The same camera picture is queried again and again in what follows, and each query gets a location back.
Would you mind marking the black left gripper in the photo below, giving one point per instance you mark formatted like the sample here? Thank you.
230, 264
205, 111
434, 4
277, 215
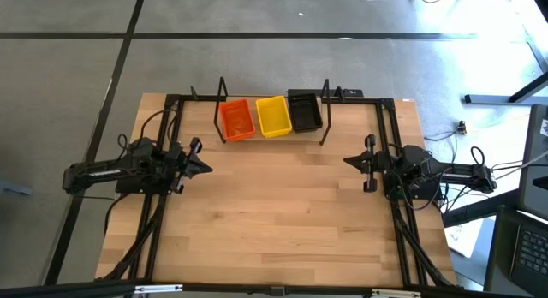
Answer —
180, 169

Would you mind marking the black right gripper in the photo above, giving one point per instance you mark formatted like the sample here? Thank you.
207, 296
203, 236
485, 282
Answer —
379, 165

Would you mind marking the orange plastic basket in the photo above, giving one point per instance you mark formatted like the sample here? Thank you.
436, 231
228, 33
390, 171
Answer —
237, 118
242, 139

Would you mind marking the black plastic basket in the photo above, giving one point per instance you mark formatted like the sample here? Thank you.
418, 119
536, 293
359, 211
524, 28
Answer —
310, 130
305, 116

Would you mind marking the yellow plastic basket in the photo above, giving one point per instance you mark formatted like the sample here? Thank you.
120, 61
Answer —
278, 136
274, 116

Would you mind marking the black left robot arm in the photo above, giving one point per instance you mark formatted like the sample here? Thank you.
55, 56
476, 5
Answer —
103, 173

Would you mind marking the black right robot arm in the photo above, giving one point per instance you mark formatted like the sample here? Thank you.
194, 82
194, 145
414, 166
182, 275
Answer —
449, 176

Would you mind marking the black mounting plate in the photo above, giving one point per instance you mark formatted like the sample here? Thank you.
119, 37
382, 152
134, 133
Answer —
353, 93

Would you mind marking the black table clamp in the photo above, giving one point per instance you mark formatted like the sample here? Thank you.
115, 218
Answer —
339, 94
193, 93

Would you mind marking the white paper sheet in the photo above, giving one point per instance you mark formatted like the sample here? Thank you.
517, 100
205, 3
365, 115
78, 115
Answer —
464, 240

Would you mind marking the black floor stand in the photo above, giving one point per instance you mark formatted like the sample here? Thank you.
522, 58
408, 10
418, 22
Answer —
492, 99

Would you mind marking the black laptop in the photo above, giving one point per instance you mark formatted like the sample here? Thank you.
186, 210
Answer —
531, 251

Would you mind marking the black aluminium rig frame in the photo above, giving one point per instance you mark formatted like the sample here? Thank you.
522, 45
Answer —
171, 99

